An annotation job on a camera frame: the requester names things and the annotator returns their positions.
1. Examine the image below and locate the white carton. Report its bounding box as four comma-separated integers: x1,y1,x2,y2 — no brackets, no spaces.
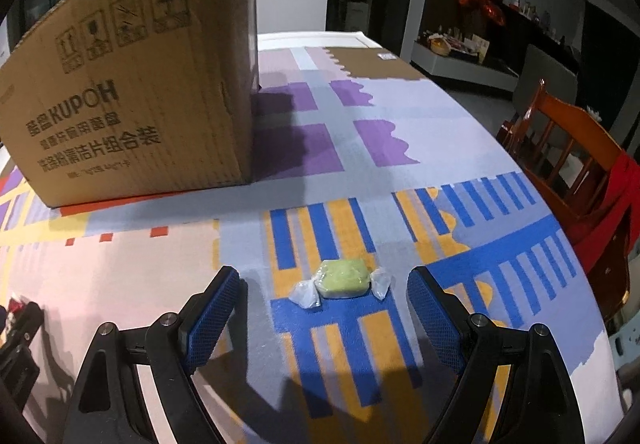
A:
344,1,370,33

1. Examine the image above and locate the red garment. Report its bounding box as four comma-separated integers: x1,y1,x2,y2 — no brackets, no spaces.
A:
569,151,640,271

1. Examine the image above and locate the colourful patterned table mat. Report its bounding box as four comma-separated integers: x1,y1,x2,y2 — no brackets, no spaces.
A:
0,46,614,444

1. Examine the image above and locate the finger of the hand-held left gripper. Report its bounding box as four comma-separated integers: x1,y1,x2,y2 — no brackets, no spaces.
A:
0,302,45,351

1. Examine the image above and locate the grey dining chair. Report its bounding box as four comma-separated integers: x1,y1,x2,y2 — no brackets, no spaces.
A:
510,45,579,118

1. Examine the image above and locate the brown wooden chair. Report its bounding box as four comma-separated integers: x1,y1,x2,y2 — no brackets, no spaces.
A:
496,78,640,321

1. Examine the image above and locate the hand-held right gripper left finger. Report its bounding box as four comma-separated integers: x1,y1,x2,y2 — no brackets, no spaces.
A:
72,265,242,444

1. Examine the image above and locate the dark sideboard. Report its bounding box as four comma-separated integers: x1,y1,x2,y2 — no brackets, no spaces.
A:
500,1,584,70

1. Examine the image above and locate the green candy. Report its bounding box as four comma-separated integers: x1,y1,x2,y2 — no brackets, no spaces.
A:
288,258,394,310

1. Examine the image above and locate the brown cardboard box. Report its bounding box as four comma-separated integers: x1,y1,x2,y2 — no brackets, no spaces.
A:
0,0,261,210

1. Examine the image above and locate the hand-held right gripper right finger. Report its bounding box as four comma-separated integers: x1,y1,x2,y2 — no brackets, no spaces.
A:
407,266,586,444

